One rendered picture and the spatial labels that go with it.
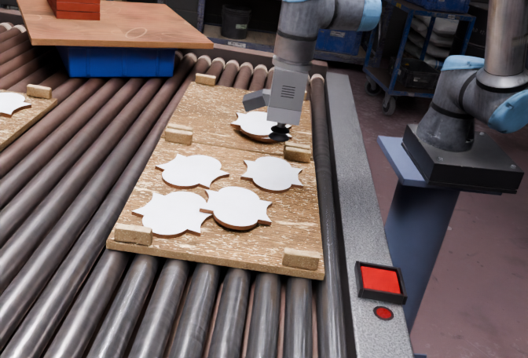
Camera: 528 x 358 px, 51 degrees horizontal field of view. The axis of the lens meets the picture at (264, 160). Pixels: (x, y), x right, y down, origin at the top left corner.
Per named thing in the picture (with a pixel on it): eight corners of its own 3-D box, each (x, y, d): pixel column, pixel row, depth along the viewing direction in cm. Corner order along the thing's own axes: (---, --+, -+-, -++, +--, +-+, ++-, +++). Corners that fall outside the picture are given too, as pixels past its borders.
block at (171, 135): (192, 142, 123) (193, 131, 122) (191, 145, 122) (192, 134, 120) (165, 138, 123) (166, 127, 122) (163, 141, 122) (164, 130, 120)
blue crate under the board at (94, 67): (148, 48, 190) (150, 19, 185) (175, 78, 165) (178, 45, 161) (53, 45, 176) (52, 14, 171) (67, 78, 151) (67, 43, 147)
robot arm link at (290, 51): (276, 37, 98) (276, 27, 106) (272, 62, 100) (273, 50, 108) (317, 44, 98) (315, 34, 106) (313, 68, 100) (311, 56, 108)
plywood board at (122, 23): (164, 9, 202) (165, 4, 201) (213, 49, 163) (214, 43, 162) (16, 1, 180) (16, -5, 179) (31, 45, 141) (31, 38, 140)
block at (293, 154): (309, 160, 124) (311, 149, 123) (309, 164, 122) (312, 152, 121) (283, 156, 124) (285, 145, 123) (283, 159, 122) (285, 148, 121)
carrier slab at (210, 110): (308, 104, 162) (309, 100, 162) (312, 166, 125) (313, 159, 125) (191, 85, 162) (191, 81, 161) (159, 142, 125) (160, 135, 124)
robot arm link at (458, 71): (457, 96, 152) (472, 49, 146) (491, 116, 141) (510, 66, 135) (422, 96, 147) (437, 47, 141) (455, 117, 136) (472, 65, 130)
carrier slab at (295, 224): (313, 167, 125) (314, 161, 124) (323, 281, 88) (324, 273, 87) (159, 144, 124) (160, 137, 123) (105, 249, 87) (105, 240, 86)
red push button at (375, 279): (394, 277, 93) (396, 271, 92) (399, 301, 87) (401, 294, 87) (358, 272, 93) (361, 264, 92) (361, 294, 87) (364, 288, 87)
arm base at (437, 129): (463, 131, 156) (474, 99, 152) (479, 155, 143) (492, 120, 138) (411, 123, 156) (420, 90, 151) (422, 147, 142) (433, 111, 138)
